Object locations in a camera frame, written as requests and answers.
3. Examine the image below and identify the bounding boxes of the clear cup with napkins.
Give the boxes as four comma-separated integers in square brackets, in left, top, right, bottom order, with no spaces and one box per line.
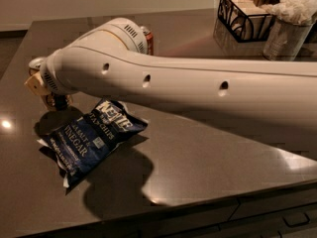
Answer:
[263,0,317,60]

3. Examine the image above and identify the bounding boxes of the black drawer handle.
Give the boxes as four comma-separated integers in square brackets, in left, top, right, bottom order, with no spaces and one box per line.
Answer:
[283,212,311,228]

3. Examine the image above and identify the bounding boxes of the red Coca-Cola can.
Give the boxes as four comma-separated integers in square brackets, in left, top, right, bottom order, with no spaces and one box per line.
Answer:
[141,26,154,56]

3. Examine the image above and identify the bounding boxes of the orange La Croix can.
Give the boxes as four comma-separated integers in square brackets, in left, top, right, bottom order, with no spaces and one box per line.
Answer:
[29,57,72,111]

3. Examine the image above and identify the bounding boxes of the blue Kettle chip bag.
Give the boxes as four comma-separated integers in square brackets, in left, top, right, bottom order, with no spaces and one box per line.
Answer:
[39,99,148,188]

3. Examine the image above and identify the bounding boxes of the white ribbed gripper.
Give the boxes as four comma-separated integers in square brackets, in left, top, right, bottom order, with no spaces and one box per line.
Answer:
[25,49,78,96]

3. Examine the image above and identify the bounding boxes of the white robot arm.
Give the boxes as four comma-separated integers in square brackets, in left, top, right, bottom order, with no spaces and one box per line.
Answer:
[25,18,317,129]

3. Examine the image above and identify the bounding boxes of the black wire napkin basket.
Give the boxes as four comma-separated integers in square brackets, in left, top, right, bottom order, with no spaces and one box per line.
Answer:
[217,0,273,43]

